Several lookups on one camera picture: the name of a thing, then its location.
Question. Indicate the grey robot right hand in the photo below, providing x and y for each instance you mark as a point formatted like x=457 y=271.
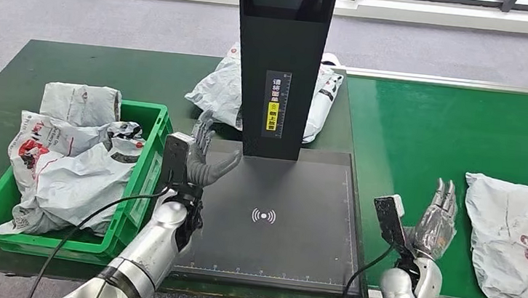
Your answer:
x=435 y=229

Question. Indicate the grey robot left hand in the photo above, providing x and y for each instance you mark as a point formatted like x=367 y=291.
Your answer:
x=206 y=171

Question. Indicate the grey parcel dark-red mark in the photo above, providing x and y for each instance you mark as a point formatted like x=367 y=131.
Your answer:
x=502 y=238

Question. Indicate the puffy grey parcel black-red print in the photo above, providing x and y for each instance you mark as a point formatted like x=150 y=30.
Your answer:
x=72 y=182

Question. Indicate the long grey mailer parcel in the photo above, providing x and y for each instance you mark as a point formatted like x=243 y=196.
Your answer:
x=79 y=103

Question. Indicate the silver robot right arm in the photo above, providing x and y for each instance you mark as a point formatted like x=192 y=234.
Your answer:
x=404 y=297

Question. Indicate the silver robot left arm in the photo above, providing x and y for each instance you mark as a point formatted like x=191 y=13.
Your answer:
x=152 y=248

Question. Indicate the grey plastic mailer parcel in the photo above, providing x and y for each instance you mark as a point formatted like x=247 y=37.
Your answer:
x=216 y=92

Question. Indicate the green conveyor belt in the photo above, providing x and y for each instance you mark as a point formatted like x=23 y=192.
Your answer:
x=415 y=133

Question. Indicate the black inbound scanner machine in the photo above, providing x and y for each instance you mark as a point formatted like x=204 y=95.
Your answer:
x=284 y=38

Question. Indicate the green plastic crate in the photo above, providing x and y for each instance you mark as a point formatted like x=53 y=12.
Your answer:
x=144 y=189

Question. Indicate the yellow and black scanner label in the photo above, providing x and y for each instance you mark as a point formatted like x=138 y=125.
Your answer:
x=273 y=117

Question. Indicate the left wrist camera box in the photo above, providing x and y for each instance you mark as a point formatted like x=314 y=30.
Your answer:
x=177 y=159

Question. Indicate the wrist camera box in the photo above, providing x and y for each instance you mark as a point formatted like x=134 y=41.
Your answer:
x=392 y=223
x=177 y=159

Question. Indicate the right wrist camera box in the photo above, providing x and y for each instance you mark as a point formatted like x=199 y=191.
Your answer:
x=392 y=223

